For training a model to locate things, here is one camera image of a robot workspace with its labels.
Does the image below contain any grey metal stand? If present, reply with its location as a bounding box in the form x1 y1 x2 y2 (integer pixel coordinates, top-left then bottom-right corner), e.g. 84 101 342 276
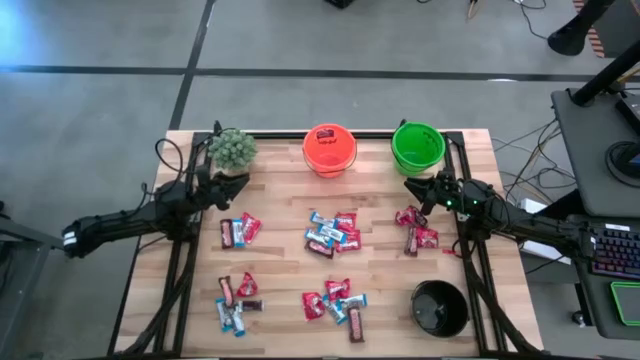
0 199 66 360

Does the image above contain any dark grey desk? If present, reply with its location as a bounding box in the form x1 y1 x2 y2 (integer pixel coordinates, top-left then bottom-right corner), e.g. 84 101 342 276
567 213 640 341

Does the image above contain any black floor cable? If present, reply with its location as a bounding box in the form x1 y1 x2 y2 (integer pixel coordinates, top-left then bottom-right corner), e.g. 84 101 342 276
512 0 550 42

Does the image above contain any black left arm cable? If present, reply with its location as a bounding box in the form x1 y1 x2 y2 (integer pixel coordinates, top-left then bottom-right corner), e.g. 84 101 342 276
153 137 189 187

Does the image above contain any red white striped strip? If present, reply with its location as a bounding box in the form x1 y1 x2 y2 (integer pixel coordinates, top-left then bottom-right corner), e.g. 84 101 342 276
572 0 607 59

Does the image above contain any green-edged mouse pad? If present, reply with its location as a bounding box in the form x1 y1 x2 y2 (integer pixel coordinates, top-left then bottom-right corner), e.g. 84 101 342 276
609 280 640 327

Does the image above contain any grey desk top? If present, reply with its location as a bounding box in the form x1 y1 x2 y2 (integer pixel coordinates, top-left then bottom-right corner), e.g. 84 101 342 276
550 87 640 217

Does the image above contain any white paper sheet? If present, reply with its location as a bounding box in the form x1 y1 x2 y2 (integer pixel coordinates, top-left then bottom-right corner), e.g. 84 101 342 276
519 239 572 265

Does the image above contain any backlit black keyboard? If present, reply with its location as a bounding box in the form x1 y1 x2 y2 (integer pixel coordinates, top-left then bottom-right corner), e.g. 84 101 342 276
589 223 640 280

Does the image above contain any red Skittles candy bag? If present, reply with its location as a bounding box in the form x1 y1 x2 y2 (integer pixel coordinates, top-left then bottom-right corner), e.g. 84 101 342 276
324 278 352 302
334 230 363 254
415 226 440 250
301 291 327 322
235 271 260 299
333 211 358 233
241 211 263 245
394 205 419 228

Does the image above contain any green plastic bucket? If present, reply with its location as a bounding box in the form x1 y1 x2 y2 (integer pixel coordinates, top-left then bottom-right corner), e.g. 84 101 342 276
390 118 447 178

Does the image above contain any white power brick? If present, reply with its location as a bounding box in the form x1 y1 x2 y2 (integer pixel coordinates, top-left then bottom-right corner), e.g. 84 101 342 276
518 197 549 217

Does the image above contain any dark laptop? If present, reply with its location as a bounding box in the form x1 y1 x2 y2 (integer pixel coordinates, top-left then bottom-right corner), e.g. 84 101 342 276
614 91 640 135

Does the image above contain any black round bowl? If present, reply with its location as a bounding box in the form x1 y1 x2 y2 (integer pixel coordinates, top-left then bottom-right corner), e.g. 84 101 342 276
409 279 470 339

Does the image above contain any orange plastic bucket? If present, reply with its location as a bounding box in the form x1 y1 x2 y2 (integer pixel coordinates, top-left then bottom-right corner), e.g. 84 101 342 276
301 122 359 180

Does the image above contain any black aluminium table frame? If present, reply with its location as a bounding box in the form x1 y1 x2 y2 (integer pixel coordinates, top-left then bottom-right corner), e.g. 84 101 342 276
107 130 544 360

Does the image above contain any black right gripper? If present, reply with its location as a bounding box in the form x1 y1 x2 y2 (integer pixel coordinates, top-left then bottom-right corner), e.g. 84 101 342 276
403 169 464 216

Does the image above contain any black diagonal pole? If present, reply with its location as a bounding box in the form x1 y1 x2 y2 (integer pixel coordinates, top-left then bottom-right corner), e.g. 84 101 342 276
569 38 640 107

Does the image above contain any black round desk device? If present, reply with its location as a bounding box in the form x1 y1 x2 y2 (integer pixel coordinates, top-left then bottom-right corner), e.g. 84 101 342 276
604 140 640 189

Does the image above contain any green potted plant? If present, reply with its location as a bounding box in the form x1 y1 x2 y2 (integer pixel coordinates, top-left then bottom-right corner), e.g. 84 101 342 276
207 127 259 176

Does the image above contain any black pole with base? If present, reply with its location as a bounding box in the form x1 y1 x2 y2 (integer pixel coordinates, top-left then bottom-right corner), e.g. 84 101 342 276
547 0 617 57

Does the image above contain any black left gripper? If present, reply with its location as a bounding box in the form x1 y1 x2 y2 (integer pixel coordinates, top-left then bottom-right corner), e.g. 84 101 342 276
195 169 251 211

